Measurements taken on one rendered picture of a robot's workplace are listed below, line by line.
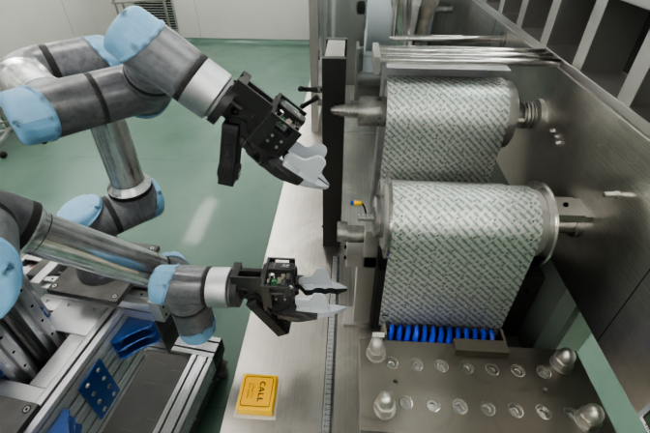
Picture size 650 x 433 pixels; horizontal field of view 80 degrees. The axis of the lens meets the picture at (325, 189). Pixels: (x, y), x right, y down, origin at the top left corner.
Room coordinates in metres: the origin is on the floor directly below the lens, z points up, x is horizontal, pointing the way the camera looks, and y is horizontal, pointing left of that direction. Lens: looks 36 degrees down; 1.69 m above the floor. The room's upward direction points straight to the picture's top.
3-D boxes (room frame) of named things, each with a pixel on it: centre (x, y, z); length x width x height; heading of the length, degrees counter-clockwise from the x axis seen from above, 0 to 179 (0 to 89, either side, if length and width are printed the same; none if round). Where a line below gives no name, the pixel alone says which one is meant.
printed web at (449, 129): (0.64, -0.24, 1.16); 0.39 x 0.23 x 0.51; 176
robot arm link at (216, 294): (0.48, 0.19, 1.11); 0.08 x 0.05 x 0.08; 176
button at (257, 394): (0.37, 0.13, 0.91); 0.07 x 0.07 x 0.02; 86
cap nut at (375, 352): (0.39, -0.09, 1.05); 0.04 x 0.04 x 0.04
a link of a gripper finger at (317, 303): (0.44, 0.01, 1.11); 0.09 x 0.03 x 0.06; 77
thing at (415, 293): (0.45, -0.22, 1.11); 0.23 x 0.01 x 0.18; 86
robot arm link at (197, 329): (0.50, 0.28, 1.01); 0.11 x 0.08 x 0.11; 34
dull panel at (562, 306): (1.57, -0.52, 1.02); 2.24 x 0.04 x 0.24; 176
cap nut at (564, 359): (0.37, -0.42, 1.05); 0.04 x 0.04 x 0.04
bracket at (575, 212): (0.50, -0.41, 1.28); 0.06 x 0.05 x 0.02; 86
